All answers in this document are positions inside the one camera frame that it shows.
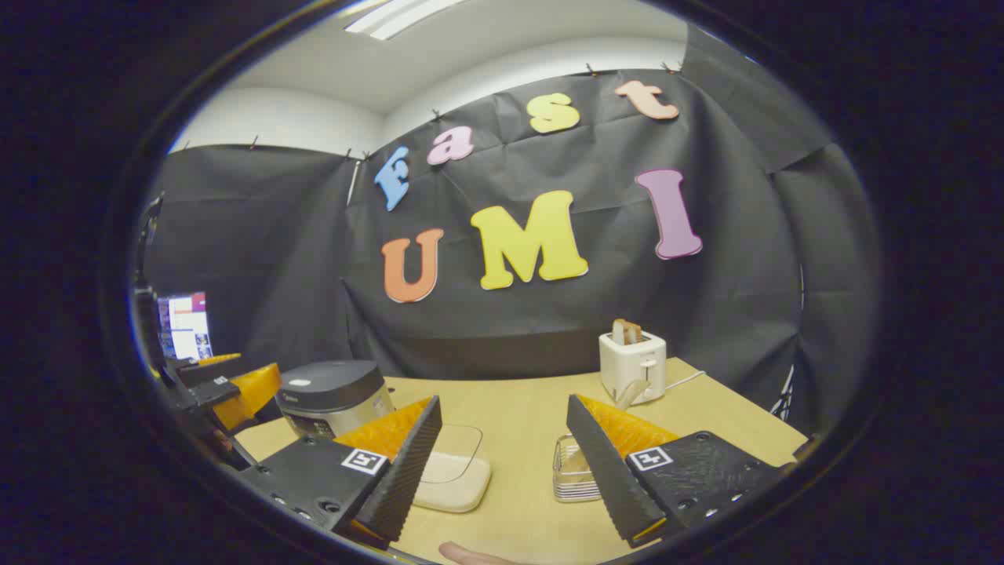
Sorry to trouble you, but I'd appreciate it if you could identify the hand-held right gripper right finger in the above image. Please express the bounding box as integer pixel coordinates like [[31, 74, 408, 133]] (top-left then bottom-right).
[[566, 394, 785, 549]]

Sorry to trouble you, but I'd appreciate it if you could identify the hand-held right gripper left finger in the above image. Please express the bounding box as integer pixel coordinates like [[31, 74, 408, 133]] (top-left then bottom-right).
[[239, 395, 442, 550]]

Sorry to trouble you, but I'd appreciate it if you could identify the clear wire chopstick holder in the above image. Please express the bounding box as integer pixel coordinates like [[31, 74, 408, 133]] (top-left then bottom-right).
[[552, 434, 603, 503]]

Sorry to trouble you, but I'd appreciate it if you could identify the white rice box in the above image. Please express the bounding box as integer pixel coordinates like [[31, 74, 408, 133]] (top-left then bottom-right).
[[412, 425, 492, 514]]

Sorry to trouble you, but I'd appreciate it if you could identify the silver black rice cooker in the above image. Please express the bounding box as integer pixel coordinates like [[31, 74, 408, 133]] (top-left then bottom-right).
[[275, 360, 395, 440]]

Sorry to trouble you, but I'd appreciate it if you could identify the computer monitor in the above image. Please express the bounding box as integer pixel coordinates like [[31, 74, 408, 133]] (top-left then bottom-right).
[[157, 292, 214, 362]]

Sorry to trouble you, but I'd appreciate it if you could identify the white toaster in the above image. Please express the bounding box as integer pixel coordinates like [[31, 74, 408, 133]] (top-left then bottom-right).
[[599, 330, 668, 406]]

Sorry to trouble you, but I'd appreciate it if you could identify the black backdrop cloth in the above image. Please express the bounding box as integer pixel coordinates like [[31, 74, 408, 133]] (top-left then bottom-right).
[[137, 20, 883, 440]]

